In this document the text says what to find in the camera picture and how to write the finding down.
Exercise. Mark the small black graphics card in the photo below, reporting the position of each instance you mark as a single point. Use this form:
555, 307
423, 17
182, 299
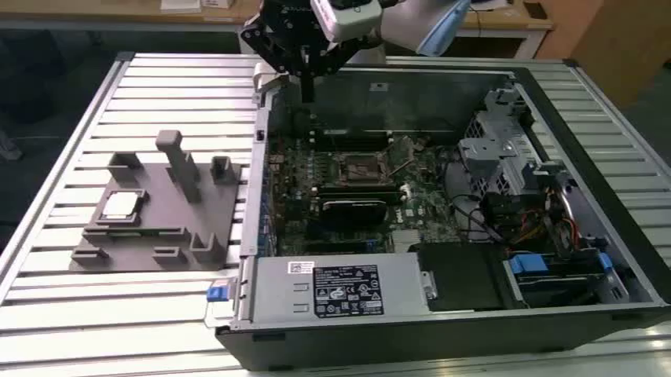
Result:
354, 214

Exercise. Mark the silver power supply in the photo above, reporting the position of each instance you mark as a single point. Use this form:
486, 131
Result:
278, 282

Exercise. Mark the silver chipset heatsink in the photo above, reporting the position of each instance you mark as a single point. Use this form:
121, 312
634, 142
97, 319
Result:
406, 239

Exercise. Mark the black plastic cover panel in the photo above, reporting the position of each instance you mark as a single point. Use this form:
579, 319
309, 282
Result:
462, 275

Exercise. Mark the blue latch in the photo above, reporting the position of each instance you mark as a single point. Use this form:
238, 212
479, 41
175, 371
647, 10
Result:
218, 294

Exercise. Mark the CPU socket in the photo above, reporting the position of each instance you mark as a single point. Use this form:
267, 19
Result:
362, 169

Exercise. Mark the black office chair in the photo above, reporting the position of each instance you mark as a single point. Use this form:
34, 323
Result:
26, 78

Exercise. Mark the green motherboard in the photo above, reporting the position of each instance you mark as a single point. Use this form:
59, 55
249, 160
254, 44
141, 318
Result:
425, 204

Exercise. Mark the white paper box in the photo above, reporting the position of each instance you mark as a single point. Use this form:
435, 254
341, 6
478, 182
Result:
181, 6

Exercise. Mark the blue plastic clip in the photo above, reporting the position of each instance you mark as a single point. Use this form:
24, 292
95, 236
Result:
603, 262

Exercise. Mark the metal disk bay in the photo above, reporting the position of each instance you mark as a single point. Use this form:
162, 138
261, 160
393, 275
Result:
618, 292

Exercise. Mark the black PC case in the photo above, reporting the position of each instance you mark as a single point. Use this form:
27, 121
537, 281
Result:
367, 345

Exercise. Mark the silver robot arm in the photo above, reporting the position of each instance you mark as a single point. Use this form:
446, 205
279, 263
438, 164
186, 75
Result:
401, 23

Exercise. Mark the blue disk carrier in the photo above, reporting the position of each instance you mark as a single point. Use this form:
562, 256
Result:
530, 264

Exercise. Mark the grey chair base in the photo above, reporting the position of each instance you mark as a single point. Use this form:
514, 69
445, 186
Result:
11, 151

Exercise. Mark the wooden cabinet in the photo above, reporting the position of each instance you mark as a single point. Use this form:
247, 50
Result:
618, 39

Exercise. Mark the grey parts rack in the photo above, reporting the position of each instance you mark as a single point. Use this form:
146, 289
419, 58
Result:
173, 220

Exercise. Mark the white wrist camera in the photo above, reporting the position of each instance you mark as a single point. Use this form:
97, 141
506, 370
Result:
351, 19

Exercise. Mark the small white box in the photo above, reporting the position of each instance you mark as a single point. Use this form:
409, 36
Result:
218, 3

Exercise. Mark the silver CPU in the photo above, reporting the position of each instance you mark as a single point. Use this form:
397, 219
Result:
122, 205

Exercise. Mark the wooden desk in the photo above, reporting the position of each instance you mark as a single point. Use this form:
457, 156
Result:
105, 17

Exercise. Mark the silver metal drive cage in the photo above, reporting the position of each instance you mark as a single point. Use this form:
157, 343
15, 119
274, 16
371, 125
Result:
485, 153

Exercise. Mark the green RAM stick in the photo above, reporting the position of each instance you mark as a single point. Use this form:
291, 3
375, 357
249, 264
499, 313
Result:
126, 234

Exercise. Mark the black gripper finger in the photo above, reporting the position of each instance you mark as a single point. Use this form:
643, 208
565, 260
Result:
335, 59
262, 39

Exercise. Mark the blue expansion slot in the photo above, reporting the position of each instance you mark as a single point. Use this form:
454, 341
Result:
373, 246

